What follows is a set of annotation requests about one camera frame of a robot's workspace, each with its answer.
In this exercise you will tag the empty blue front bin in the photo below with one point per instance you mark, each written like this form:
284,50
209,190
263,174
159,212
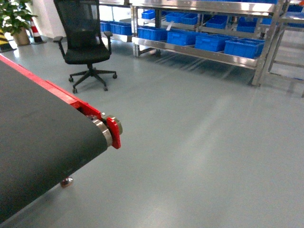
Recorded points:
151,33

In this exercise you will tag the blue bin with clear bag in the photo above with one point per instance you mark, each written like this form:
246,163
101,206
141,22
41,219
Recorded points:
183,38

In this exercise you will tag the blue bin behind front bin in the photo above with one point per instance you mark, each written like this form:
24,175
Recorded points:
215,42

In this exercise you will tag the blue bin with red bags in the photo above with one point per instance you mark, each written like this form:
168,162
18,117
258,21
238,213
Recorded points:
244,47

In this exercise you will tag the stainless steel shelf rack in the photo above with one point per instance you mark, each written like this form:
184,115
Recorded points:
260,64

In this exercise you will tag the black office chair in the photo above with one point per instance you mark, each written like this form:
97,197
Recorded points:
81,23

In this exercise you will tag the black conveyor belt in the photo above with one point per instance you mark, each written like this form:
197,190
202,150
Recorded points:
43,140

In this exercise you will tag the red white traffic cone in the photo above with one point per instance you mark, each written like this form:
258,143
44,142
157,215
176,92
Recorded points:
36,35

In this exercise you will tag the green potted plant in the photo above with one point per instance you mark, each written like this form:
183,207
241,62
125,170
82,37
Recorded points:
15,18

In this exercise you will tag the red conveyor side rail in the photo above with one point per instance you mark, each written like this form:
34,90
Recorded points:
109,125

